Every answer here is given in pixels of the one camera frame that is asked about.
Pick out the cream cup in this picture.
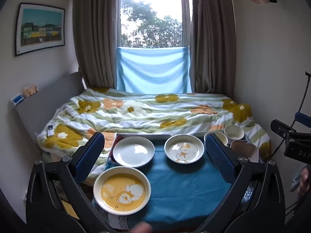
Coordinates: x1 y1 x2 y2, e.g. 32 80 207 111
204 131 228 147
224 125 245 141

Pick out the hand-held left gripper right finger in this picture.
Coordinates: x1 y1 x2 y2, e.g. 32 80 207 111
199 133 285 233

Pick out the person's right hand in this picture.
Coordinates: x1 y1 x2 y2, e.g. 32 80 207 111
298 167 311 199

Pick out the teal towel mat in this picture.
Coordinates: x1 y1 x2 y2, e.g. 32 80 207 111
104 143 243 227

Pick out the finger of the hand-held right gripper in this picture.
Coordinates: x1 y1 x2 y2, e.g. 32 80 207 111
270 119 300 139
295 113 311 127

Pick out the brown curtain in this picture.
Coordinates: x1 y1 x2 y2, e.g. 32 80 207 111
191 0 237 94
73 0 121 91

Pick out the beige snack packet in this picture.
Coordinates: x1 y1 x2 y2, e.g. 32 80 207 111
23 84 39 97

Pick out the plain white plate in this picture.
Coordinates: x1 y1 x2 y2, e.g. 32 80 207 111
113 136 155 168

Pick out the blue white small box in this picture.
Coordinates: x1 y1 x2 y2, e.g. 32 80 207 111
11 93 25 107

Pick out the window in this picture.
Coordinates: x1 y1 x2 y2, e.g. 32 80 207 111
120 0 193 49

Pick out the framed house picture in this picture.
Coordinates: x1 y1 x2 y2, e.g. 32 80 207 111
15 3 66 57

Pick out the black cable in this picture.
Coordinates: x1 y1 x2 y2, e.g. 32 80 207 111
274 71 311 162

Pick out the yellow duck print bowl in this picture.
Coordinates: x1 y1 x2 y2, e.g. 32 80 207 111
93 166 151 215

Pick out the light blue cloth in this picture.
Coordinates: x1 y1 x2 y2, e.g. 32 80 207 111
116 47 191 94

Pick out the grey headboard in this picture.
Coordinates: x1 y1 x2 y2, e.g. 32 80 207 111
10 71 85 142

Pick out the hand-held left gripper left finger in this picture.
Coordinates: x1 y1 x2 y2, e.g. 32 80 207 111
25 132 109 233

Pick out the floral striped blanket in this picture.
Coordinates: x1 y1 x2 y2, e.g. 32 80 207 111
35 87 272 183

